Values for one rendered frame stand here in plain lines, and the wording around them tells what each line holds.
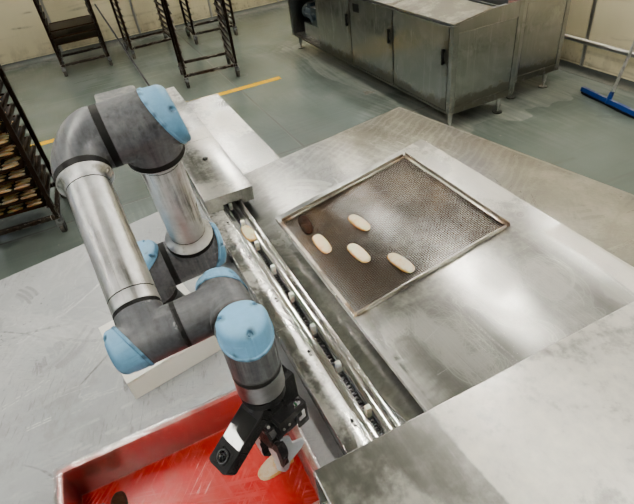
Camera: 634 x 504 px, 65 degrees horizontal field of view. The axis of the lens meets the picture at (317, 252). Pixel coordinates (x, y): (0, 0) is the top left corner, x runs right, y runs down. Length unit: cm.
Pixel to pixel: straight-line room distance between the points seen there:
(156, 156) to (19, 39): 730
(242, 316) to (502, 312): 73
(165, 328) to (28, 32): 758
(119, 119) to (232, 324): 44
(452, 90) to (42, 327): 319
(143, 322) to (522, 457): 52
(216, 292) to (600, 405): 52
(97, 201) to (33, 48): 741
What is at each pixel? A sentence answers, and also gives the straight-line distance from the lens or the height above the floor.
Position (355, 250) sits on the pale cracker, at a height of 92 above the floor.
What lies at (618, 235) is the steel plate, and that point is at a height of 82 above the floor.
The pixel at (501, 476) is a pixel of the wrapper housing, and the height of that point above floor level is 130.
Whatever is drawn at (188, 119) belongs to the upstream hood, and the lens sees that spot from 246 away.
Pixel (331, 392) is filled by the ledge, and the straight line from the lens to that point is 117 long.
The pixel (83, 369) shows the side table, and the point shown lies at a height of 82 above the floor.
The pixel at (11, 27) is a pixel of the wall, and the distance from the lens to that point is 821.
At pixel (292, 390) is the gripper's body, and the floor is 115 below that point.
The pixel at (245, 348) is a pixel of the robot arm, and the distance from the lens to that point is 67.
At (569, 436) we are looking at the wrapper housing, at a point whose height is 130.
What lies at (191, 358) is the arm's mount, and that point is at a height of 85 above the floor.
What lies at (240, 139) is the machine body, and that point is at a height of 82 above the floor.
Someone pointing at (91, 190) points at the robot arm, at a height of 143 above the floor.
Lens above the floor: 181
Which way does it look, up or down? 39 degrees down
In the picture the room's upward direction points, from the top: 8 degrees counter-clockwise
